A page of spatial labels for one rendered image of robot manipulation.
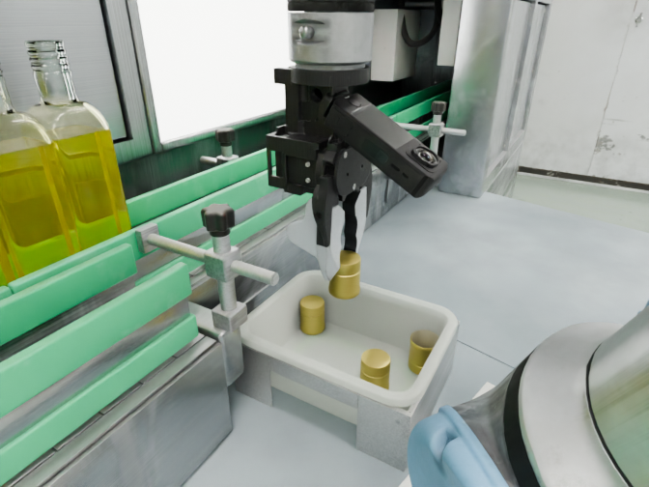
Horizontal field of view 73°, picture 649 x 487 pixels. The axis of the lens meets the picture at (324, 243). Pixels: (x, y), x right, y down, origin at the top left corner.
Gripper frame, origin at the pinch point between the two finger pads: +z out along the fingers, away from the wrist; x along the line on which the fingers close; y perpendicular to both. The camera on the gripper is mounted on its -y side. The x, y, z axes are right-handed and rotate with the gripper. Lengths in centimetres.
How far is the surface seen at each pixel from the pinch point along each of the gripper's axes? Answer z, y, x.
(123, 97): -14.2, 34.4, -0.9
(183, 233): -1.7, 17.5, 6.6
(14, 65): -19.1, 34.5, 11.2
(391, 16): -23, 34, -84
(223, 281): -2.4, 5.7, 12.5
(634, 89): 22, -35, -349
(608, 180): 88, -37, -351
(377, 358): 10.5, -5.1, 0.8
